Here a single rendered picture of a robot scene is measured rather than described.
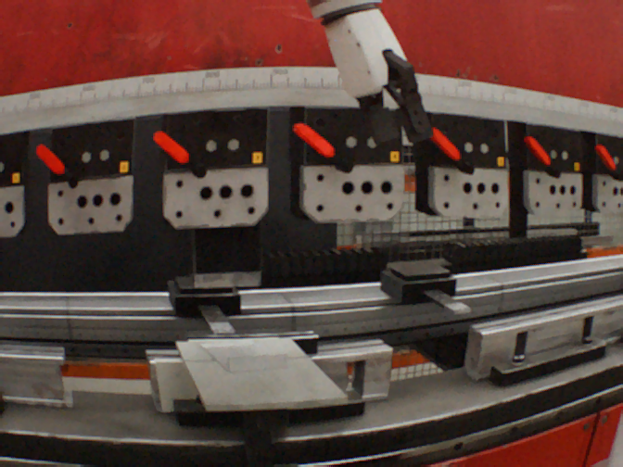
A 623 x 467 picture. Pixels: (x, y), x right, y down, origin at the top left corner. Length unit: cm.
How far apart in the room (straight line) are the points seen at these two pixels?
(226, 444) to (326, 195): 40
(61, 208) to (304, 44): 44
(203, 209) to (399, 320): 55
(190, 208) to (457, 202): 40
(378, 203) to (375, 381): 29
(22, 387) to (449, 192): 79
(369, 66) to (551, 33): 63
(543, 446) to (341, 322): 53
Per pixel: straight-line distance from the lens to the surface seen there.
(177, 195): 111
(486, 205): 126
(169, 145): 106
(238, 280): 119
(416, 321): 155
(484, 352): 136
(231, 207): 112
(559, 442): 144
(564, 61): 138
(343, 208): 117
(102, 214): 110
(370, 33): 82
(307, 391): 100
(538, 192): 133
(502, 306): 165
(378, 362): 126
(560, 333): 146
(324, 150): 111
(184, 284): 139
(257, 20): 113
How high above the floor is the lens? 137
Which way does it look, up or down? 10 degrees down
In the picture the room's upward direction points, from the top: 1 degrees clockwise
